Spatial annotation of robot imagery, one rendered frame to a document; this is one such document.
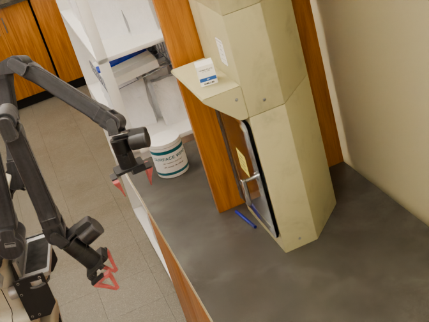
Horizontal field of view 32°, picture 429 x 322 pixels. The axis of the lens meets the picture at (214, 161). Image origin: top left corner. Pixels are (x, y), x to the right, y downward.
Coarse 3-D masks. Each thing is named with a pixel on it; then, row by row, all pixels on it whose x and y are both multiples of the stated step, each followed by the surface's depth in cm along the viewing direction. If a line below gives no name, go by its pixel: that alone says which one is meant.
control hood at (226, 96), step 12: (180, 72) 227; (192, 72) 224; (216, 72) 219; (192, 84) 215; (216, 84) 210; (228, 84) 208; (204, 96) 205; (216, 96) 204; (228, 96) 205; (240, 96) 206; (216, 108) 205; (228, 108) 206; (240, 108) 208
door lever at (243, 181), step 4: (252, 176) 223; (256, 176) 222; (240, 180) 223; (244, 180) 222; (248, 180) 223; (240, 184) 223; (244, 184) 222; (244, 188) 223; (244, 192) 224; (248, 192) 224; (248, 196) 224; (248, 200) 225; (248, 204) 225
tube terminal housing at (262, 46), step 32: (192, 0) 220; (288, 0) 214; (224, 32) 200; (256, 32) 201; (288, 32) 214; (224, 64) 213; (256, 64) 204; (288, 64) 214; (256, 96) 208; (288, 96) 214; (256, 128) 212; (288, 128) 215; (288, 160) 219; (320, 160) 235; (288, 192) 223; (320, 192) 235; (288, 224) 227; (320, 224) 235
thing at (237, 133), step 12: (228, 120) 230; (240, 120) 215; (228, 132) 237; (240, 132) 221; (228, 144) 244; (240, 144) 227; (252, 144) 214; (252, 156) 218; (240, 168) 240; (252, 168) 224; (252, 180) 230; (252, 192) 237; (264, 192) 221; (252, 204) 244; (264, 204) 227; (264, 216) 233; (276, 228) 227
